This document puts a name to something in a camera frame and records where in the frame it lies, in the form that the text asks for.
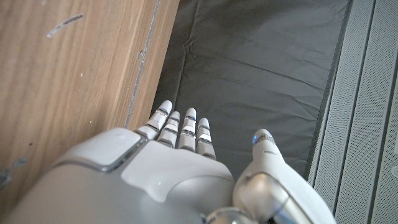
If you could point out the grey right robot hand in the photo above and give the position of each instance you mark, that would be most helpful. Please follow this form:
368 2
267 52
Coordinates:
140 180

